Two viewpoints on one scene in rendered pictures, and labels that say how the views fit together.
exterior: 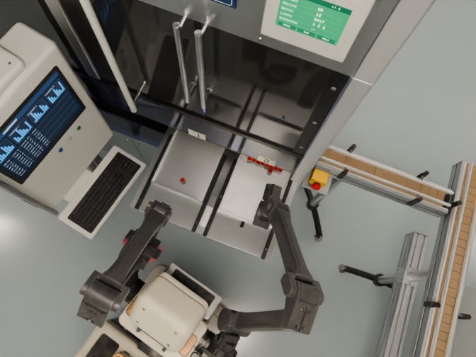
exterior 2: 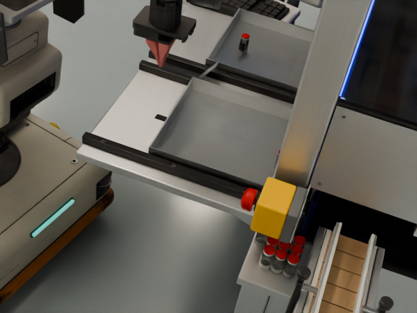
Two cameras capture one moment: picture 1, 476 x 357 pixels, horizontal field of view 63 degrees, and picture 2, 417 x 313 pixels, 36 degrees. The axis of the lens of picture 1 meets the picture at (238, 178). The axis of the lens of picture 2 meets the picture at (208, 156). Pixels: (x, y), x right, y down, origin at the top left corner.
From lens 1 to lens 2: 1.47 m
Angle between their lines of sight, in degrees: 49
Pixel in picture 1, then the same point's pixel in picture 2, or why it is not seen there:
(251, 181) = (255, 138)
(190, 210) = (189, 54)
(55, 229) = not seen: hidden behind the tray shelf
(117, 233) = not seen: hidden behind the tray
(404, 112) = not seen: outside the picture
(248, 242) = (122, 123)
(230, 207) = (196, 104)
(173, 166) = (271, 42)
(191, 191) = (226, 58)
